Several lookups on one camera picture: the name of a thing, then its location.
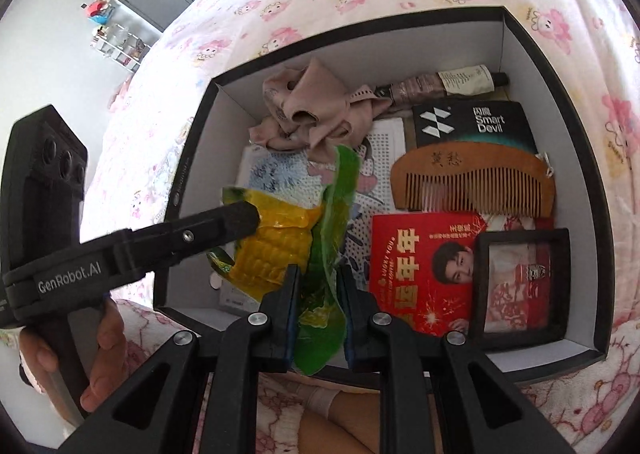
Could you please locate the pink and blue plush toy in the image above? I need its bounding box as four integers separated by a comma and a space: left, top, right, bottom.
80, 0, 117, 25

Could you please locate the person's left hand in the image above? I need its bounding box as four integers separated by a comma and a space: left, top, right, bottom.
19, 298, 127, 416

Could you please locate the brown tube bottle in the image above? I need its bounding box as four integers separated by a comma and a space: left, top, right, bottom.
375, 65, 511, 107

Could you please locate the wooden comb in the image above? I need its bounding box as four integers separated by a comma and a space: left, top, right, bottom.
390, 143, 557, 219

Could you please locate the beige pink cloth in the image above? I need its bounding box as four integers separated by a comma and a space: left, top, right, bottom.
249, 58, 396, 165

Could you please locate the white patterned packet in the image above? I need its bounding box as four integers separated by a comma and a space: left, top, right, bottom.
235, 116, 408, 310

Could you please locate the black picture frame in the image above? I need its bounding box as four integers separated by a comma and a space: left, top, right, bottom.
469, 229, 572, 350

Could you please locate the person's leg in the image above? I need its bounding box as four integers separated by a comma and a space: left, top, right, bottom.
300, 384, 443, 454

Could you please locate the pink fleece blanket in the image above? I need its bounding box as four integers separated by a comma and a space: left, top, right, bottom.
115, 296, 640, 454

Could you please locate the black cardboard box container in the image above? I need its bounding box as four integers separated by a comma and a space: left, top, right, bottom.
152, 6, 623, 387

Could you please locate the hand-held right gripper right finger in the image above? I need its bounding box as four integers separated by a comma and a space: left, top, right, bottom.
336, 264, 576, 454

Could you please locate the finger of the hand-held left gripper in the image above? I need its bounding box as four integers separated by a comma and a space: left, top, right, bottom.
111, 201, 262, 285

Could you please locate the yellow plastic corn toy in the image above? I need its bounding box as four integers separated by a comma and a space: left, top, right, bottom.
207, 144, 362, 377

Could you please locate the black packaging box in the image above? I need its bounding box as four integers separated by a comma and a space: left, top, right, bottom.
411, 101, 541, 155

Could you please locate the white shelf rack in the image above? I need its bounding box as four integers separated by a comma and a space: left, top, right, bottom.
90, 21, 153, 72

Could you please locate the red printed packet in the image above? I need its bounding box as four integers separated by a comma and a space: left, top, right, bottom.
369, 211, 488, 337

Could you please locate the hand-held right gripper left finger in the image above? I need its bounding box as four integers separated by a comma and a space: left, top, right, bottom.
70, 264, 303, 454

